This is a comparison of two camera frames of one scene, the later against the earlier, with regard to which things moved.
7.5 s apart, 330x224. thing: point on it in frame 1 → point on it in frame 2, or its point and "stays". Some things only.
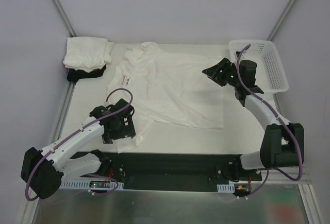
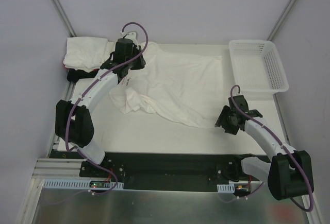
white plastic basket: [270, 76] stays
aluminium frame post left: [59, 7] stays
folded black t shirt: [73, 74] stays
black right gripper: [216, 72] → [223, 120]
